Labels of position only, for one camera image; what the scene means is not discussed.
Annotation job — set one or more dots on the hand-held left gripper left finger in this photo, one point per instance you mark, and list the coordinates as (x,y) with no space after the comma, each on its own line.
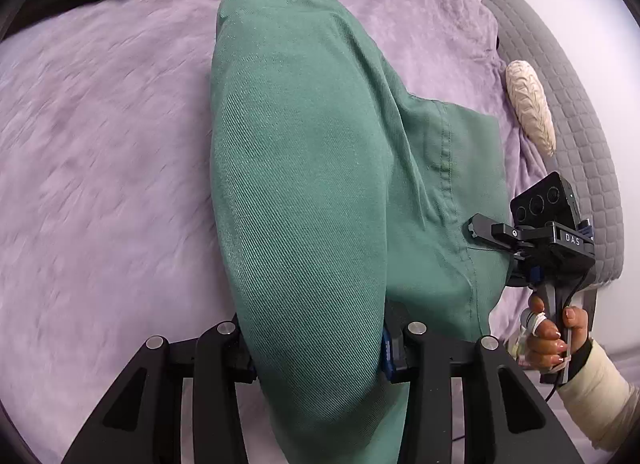
(240,354)

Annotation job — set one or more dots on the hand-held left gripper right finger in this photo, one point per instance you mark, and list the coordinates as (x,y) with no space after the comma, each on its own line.
(387,356)

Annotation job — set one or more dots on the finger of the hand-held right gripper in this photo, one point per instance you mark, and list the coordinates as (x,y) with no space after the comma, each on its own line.
(492,233)

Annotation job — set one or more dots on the green shirt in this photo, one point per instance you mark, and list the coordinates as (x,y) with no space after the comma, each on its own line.
(300,169)

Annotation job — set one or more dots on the person's right hand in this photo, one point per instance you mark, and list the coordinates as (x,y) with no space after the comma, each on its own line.
(547,349)

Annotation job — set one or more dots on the cream knitted pillow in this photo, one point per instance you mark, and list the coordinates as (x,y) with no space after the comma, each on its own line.
(530,104)

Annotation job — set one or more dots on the purple blanket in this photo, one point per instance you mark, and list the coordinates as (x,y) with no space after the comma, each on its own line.
(100,169)

